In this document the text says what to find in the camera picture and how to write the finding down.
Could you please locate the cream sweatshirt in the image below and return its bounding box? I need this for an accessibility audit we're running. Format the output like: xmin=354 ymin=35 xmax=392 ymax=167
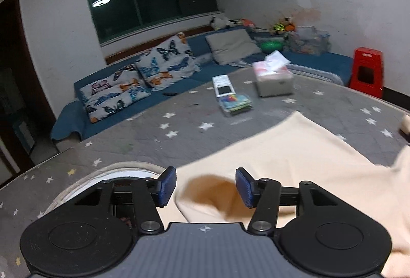
xmin=174 ymin=112 xmax=409 ymax=277

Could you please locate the black induction cooktop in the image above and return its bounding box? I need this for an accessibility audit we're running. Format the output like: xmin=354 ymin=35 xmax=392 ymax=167
xmin=110 ymin=178 xmax=137 ymax=229

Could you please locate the left butterfly pillow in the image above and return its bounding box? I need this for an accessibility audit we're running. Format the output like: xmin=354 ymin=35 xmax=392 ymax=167
xmin=79 ymin=63 xmax=151 ymax=123

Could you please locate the butterfly pillow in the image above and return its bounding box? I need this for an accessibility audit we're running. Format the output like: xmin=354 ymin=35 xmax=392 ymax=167
xmin=79 ymin=63 xmax=151 ymax=123
xmin=136 ymin=32 xmax=201 ymax=91

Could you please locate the blue corner sofa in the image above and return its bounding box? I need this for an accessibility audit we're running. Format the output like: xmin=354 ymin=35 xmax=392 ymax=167
xmin=51 ymin=32 xmax=353 ymax=142

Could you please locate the white tissue box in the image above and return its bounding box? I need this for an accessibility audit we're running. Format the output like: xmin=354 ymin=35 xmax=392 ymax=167
xmin=252 ymin=51 xmax=294 ymax=97

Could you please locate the right butterfly pillow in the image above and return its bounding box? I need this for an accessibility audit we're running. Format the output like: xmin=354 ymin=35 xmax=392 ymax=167
xmin=136 ymin=32 xmax=201 ymax=91

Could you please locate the grey star tablecloth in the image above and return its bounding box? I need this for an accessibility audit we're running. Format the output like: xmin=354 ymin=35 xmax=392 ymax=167
xmin=1 ymin=69 xmax=406 ymax=277

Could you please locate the dark wooden door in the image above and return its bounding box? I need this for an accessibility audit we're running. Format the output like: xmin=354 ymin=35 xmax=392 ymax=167
xmin=1 ymin=0 xmax=56 ymax=182

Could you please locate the grey cushion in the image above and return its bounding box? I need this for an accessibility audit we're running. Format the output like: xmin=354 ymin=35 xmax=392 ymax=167
xmin=206 ymin=29 xmax=261 ymax=65

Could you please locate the red plastic stool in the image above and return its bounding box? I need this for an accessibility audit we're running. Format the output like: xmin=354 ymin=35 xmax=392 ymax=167
xmin=349 ymin=47 xmax=384 ymax=99

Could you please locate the clear storage box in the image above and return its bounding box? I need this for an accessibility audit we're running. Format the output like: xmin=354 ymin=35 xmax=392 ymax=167
xmin=286 ymin=26 xmax=332 ymax=56

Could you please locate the yellow orange toy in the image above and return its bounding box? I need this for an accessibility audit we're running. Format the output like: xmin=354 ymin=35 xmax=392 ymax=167
xmin=272 ymin=17 xmax=295 ymax=35

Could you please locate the black white plush toy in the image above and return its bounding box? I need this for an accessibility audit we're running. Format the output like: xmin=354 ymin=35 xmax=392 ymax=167
xmin=210 ymin=17 xmax=236 ymax=31

